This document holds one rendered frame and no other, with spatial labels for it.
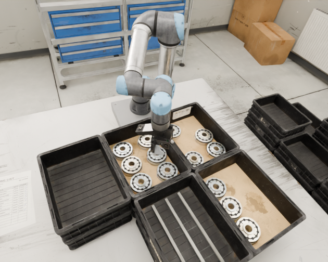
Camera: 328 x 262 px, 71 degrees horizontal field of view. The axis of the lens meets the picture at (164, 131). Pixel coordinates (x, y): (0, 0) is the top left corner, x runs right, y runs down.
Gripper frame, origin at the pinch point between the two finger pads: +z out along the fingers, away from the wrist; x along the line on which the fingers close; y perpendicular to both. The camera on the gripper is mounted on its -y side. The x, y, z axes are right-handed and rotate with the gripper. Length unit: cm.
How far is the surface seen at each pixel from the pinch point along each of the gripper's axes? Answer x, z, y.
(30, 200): -36, 20, -53
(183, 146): 13.7, 13.2, 12.0
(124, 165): -9.4, 7.5, -12.9
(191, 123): 32.9, 15.6, 12.5
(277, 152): 65, 65, 84
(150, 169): -5.8, 10.8, -0.4
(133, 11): 183, 37, -84
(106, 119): 28, 28, -43
